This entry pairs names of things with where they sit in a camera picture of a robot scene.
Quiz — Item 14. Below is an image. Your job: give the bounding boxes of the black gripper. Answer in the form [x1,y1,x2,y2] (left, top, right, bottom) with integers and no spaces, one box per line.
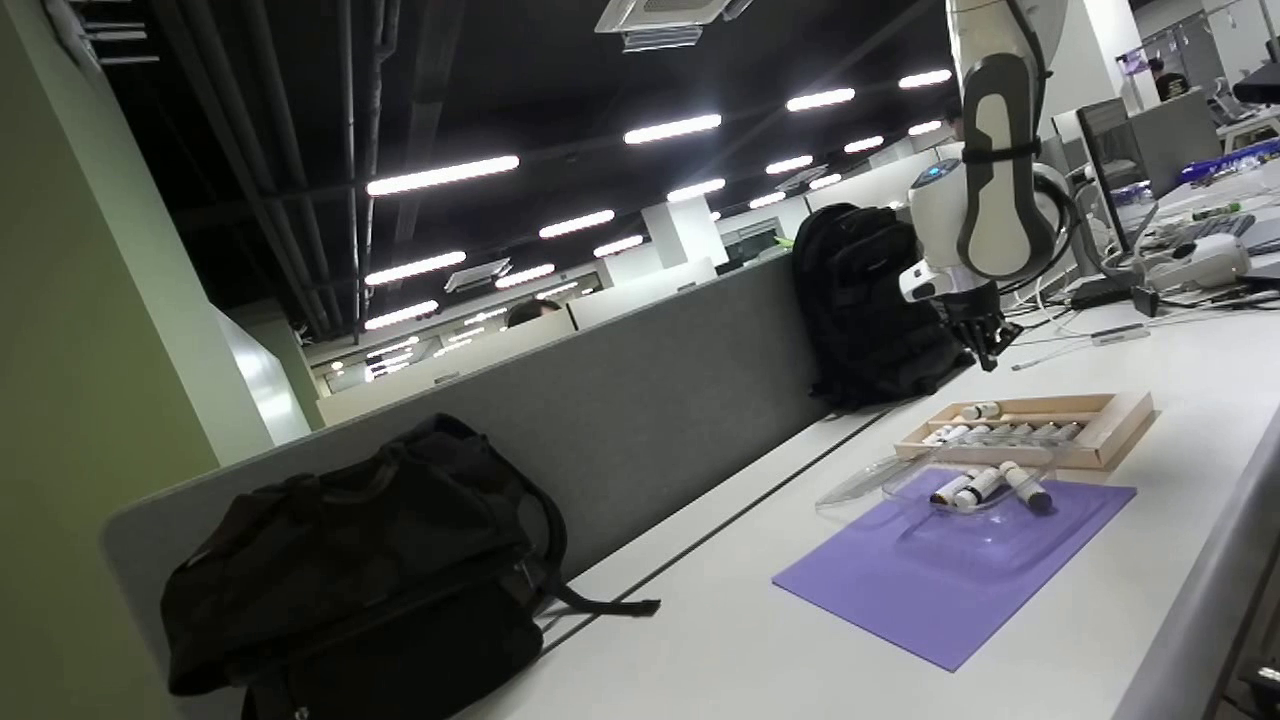
[929,281,1028,374]

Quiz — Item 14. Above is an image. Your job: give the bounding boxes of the white bottle with yellow band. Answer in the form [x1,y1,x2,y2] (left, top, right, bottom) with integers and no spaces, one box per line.
[929,476,974,514]
[965,462,1007,509]
[999,457,1056,514]

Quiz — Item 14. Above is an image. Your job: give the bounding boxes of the wooden segment tray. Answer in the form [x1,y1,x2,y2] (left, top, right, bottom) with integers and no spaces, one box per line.
[893,389,1160,476]

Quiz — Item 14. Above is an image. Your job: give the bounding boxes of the clear plastic container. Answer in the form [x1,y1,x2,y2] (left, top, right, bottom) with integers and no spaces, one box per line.
[811,450,1072,582]

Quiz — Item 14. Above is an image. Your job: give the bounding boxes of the black backpack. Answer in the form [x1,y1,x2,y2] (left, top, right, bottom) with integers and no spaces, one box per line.
[786,201,973,410]

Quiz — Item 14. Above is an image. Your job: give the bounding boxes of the dark computer monitor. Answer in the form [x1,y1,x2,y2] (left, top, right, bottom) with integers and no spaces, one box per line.
[1072,92,1146,261]

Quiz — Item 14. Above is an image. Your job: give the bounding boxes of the white desk device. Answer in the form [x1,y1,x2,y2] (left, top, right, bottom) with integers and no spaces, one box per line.
[1135,232,1257,294]

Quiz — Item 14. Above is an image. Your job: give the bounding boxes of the purple mat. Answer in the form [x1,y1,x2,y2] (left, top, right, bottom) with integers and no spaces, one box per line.
[772,468,1140,676]

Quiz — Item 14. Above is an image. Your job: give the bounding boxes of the grey desk divider panel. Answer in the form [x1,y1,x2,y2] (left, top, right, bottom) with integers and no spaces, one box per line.
[96,243,871,720]

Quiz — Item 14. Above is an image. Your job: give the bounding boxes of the ceiling air conditioner vent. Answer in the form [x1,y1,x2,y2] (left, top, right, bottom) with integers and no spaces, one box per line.
[590,0,756,55]

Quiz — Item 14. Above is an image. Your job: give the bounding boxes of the black duffel bag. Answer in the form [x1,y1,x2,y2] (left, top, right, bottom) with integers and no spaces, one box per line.
[156,410,663,720]

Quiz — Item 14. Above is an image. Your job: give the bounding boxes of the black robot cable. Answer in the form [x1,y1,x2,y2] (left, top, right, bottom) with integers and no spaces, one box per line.
[1015,163,1086,291]

